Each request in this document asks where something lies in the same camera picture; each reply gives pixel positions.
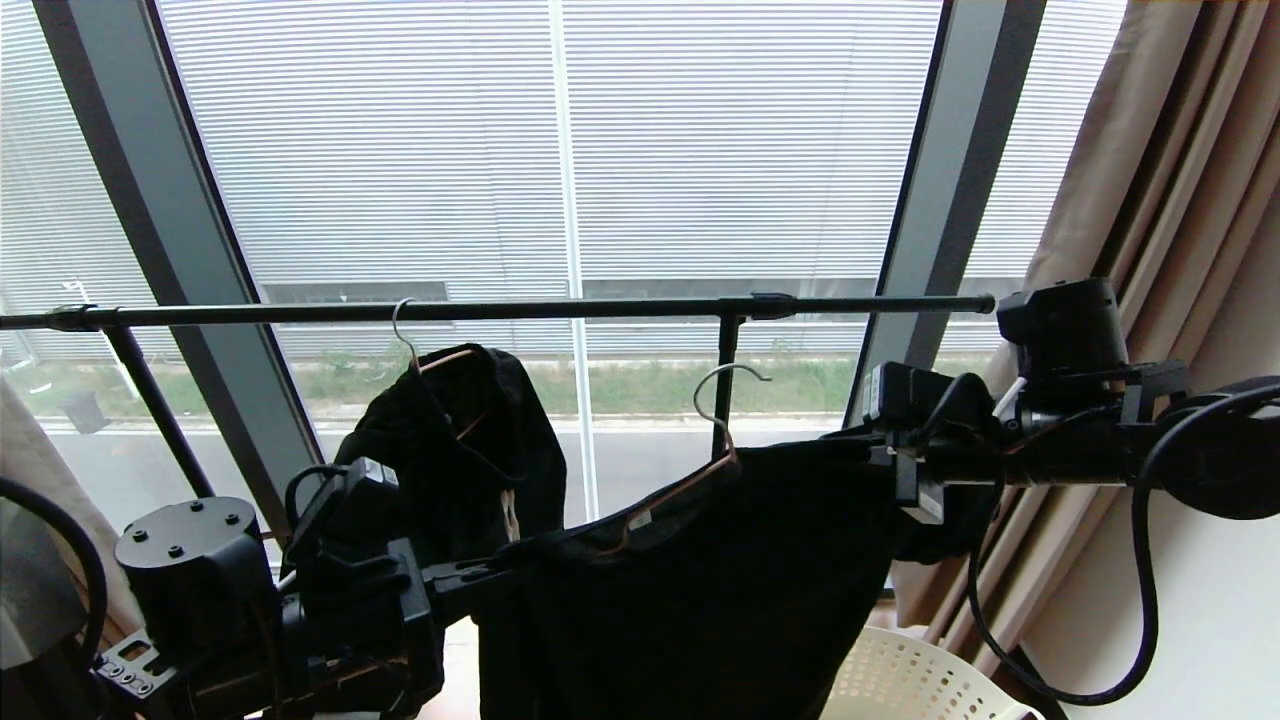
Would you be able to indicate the black garment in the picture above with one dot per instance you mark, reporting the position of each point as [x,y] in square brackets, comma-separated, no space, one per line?
[470,470]
[700,600]

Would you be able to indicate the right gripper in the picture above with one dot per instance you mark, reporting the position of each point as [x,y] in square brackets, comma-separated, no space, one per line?
[930,480]

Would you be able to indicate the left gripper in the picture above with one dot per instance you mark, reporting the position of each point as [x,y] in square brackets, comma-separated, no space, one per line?
[370,620]

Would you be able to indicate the brown curtain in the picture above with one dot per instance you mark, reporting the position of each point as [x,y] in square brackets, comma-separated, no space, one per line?
[40,450]
[1130,180]

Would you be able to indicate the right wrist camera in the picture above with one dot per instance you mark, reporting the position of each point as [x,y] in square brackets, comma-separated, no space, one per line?
[900,395]

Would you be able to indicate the window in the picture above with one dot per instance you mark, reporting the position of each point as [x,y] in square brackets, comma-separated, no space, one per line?
[940,150]

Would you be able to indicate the black clothes rack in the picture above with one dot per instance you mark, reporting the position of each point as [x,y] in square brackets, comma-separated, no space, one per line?
[550,309]

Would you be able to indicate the white laundry basket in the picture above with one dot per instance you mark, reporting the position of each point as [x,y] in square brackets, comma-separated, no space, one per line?
[900,680]

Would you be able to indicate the pink clothes hanger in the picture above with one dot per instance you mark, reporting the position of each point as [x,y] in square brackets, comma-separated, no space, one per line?
[712,425]
[402,335]

